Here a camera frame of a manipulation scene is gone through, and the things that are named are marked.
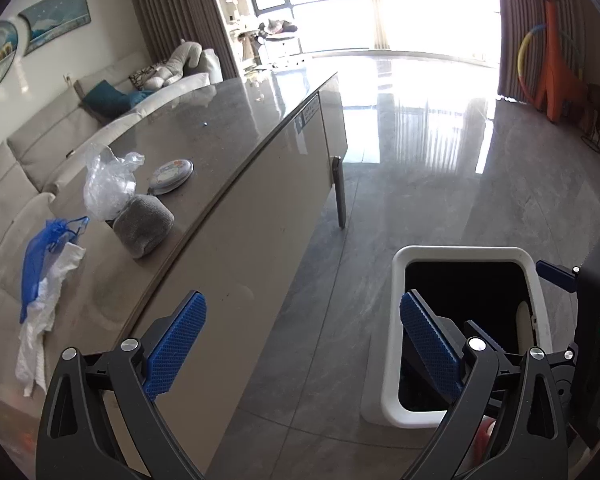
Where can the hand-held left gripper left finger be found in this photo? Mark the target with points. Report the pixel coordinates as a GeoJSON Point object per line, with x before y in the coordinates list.
{"type": "Point", "coordinates": [177, 345]}

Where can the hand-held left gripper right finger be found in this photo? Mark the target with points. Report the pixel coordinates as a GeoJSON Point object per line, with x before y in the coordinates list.
{"type": "Point", "coordinates": [430, 345]}

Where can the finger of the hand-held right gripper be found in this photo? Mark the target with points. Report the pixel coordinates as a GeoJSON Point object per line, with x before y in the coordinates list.
{"type": "Point", "coordinates": [485, 337]}
{"type": "Point", "coordinates": [555, 273]}

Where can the white trash bin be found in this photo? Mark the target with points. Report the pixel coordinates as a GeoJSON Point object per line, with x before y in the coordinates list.
{"type": "Point", "coordinates": [380, 360]}

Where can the red object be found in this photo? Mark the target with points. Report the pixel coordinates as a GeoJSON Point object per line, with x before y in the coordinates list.
{"type": "Point", "coordinates": [485, 440]}

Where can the grey stone-top table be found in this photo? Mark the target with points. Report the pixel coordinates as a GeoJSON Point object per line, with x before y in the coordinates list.
{"type": "Point", "coordinates": [260, 260]}

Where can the grey folded cloth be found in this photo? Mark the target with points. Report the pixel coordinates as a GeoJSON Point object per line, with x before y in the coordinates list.
{"type": "Point", "coordinates": [142, 225]}

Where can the white crumpled tissue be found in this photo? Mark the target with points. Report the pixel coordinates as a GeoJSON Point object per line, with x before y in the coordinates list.
{"type": "Point", "coordinates": [35, 340]}

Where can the blue mesh pouch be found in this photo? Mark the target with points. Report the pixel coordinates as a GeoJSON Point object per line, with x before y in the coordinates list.
{"type": "Point", "coordinates": [35, 265]}

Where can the clear plastic bag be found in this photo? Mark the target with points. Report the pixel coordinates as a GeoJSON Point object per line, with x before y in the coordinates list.
{"type": "Point", "coordinates": [105, 185]}

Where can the orange dinosaur toy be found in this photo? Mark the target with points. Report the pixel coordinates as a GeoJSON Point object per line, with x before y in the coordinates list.
{"type": "Point", "coordinates": [555, 70]}

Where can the multicoloured hula hoop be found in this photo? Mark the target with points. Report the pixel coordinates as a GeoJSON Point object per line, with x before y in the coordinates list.
{"type": "Point", "coordinates": [521, 60]}

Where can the light grey sofa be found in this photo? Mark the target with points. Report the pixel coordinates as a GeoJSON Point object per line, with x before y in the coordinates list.
{"type": "Point", "coordinates": [35, 145]}

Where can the brown curtain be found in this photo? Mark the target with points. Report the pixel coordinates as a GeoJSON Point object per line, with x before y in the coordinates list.
{"type": "Point", "coordinates": [180, 10]}
{"type": "Point", "coordinates": [515, 25]}

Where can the teal cushion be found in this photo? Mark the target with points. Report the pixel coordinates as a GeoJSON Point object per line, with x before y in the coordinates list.
{"type": "Point", "coordinates": [105, 100]}

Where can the table label sticker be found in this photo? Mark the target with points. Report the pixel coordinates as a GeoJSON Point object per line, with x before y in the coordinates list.
{"type": "Point", "coordinates": [307, 116]}

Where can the black patterned cushion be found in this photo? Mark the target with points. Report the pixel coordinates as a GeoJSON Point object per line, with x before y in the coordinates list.
{"type": "Point", "coordinates": [145, 77]}

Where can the white pillow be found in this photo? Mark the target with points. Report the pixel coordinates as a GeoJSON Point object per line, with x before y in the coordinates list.
{"type": "Point", "coordinates": [212, 65]}

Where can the grey plush toy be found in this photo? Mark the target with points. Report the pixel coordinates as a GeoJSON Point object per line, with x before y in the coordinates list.
{"type": "Point", "coordinates": [177, 62]}

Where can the small white table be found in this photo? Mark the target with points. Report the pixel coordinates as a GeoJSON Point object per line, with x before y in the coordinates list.
{"type": "Point", "coordinates": [275, 42]}

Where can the large window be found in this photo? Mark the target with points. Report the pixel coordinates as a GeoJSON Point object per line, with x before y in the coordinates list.
{"type": "Point", "coordinates": [330, 5]}

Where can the rectangular blue wall painting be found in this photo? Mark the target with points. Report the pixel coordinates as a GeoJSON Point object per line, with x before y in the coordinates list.
{"type": "Point", "coordinates": [55, 17]}

